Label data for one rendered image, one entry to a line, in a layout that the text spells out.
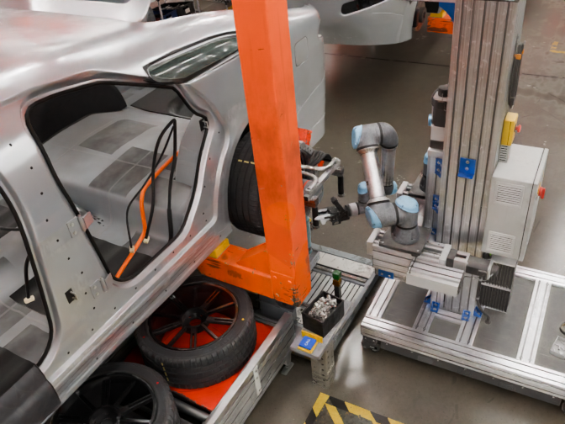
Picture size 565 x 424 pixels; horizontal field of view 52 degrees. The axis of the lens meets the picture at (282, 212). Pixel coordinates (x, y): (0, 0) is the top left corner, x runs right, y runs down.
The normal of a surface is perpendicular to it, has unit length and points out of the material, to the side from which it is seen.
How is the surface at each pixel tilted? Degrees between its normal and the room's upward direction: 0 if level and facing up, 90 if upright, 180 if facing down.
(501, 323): 0
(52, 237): 86
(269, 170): 90
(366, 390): 0
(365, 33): 108
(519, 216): 90
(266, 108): 90
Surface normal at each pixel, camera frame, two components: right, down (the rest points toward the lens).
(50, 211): 0.83, 0.10
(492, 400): -0.09, -0.80
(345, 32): -0.26, 0.80
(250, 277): -0.49, 0.55
